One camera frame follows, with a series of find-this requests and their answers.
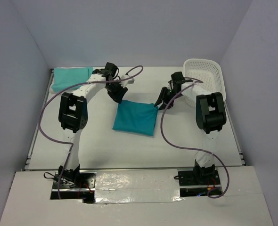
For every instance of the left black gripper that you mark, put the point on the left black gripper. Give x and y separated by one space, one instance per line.
118 96

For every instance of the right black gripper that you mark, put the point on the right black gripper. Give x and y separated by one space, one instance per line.
163 97

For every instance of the teal t-shirt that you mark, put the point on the teal t-shirt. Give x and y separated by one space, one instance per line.
135 117

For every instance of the light mint t-shirt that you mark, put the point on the light mint t-shirt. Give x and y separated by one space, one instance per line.
66 77

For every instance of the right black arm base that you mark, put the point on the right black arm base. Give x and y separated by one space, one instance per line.
199 176

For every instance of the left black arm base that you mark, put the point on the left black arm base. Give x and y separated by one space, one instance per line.
71 179

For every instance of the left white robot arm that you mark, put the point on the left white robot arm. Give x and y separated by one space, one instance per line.
73 112

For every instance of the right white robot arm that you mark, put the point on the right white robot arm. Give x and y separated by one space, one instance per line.
210 115

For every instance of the white plastic laundry basket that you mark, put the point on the white plastic laundry basket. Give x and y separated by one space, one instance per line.
209 73

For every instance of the silver tape sheet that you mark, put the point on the silver tape sheet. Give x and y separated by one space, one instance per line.
136 186

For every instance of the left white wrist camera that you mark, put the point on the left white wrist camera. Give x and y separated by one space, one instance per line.
126 80

